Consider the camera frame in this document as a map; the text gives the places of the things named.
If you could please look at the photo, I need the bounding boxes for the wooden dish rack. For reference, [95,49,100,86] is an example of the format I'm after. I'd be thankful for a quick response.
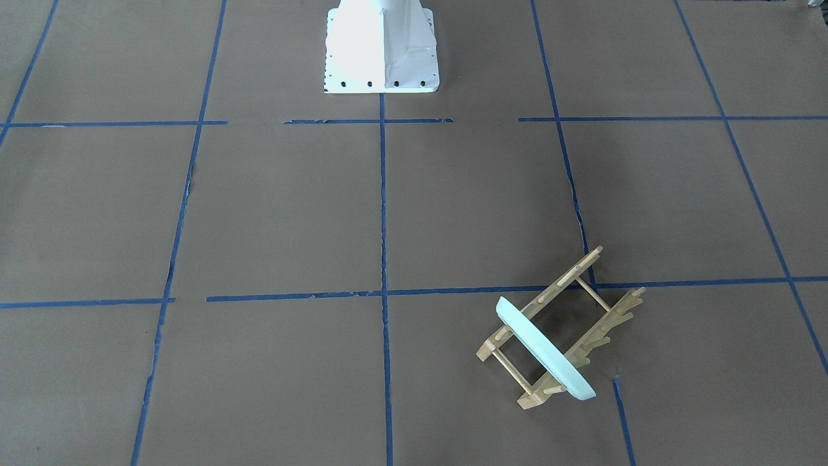
[476,245,646,410]

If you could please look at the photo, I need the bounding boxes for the light green plate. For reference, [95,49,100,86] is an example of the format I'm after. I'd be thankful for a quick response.
[495,296,596,401]

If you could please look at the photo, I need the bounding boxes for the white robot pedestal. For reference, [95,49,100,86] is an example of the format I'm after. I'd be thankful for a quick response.
[323,1,441,94]

